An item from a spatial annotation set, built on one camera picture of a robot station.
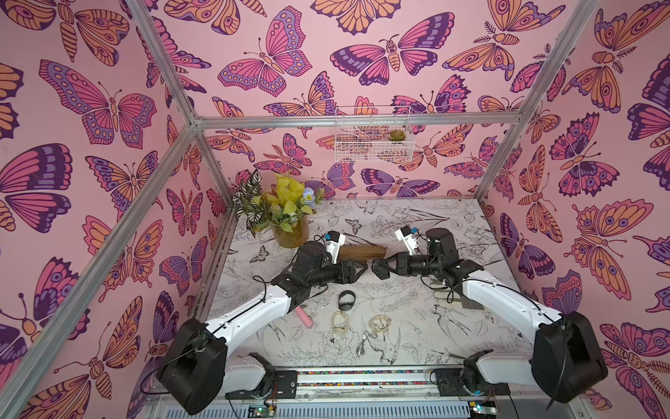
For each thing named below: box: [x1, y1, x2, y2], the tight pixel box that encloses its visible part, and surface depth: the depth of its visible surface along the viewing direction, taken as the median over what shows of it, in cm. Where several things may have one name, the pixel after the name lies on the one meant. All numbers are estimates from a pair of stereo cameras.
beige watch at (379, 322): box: [369, 314, 392, 332], surface depth 87 cm
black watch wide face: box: [370, 256, 390, 281], surface depth 80 cm
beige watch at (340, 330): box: [331, 310, 350, 336], surface depth 85 cm
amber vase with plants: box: [231, 169, 325, 249], surface depth 93 cm
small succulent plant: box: [387, 129, 407, 142], surface depth 95 cm
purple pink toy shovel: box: [294, 305, 315, 329], surface depth 87 cm
